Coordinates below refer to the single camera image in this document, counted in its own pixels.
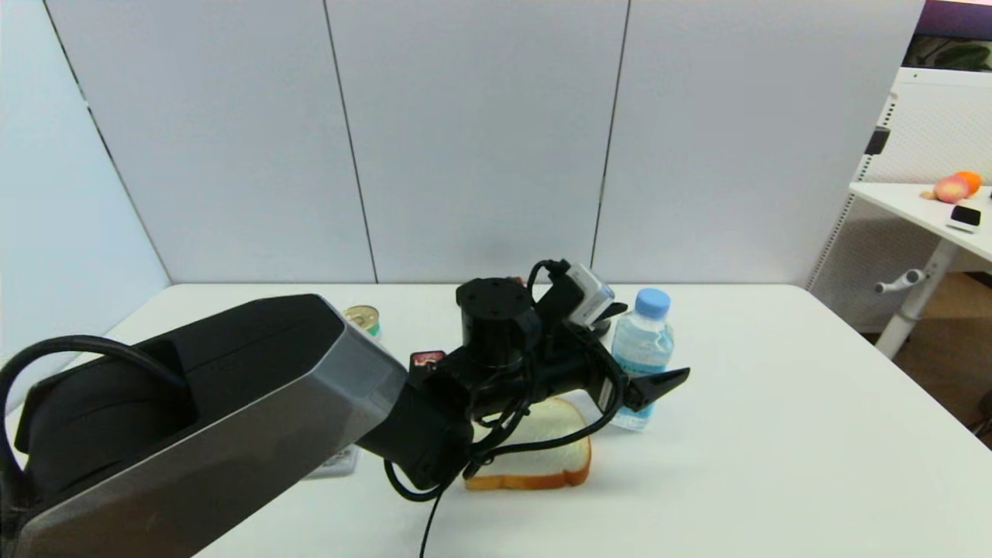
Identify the clear water bottle blue cap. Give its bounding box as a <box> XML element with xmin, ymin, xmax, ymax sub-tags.
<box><xmin>603</xmin><ymin>288</ymin><xmax>674</xmax><ymax>432</ymax></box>

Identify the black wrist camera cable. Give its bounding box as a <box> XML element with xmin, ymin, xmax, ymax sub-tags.
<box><xmin>383</xmin><ymin>259</ymin><xmax>630</xmax><ymax>558</ymax></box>

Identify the clear plastic tool case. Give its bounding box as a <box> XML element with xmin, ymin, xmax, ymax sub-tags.
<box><xmin>305</xmin><ymin>445</ymin><xmax>360</xmax><ymax>481</ymax></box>

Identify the white side desk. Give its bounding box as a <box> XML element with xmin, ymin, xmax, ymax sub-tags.
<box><xmin>848</xmin><ymin>182</ymin><xmax>992</xmax><ymax>360</ymax></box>

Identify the white pegboard panel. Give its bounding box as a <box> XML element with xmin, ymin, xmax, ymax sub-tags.
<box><xmin>806</xmin><ymin>67</ymin><xmax>992</xmax><ymax>334</ymax></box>

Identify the small tin can green label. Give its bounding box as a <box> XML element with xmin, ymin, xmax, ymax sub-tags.
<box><xmin>343</xmin><ymin>305</ymin><xmax>383</xmax><ymax>339</ymax></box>

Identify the white bread slice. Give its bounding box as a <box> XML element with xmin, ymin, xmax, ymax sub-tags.
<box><xmin>465</xmin><ymin>396</ymin><xmax>593</xmax><ymax>491</ymax></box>

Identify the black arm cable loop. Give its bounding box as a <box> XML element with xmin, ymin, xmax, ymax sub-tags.
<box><xmin>0</xmin><ymin>334</ymin><xmax>188</xmax><ymax>505</ymax></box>

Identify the grey desk crank handle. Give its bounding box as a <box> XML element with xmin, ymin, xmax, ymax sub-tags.
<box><xmin>874</xmin><ymin>268</ymin><xmax>928</xmax><ymax>296</ymax></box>

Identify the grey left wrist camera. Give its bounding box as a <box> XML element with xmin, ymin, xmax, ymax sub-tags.
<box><xmin>568</xmin><ymin>263</ymin><xmax>616</xmax><ymax>326</ymax></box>

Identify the dark wall picture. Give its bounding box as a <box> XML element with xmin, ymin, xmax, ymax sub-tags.
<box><xmin>902</xmin><ymin>0</ymin><xmax>992</xmax><ymax>73</ymax></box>

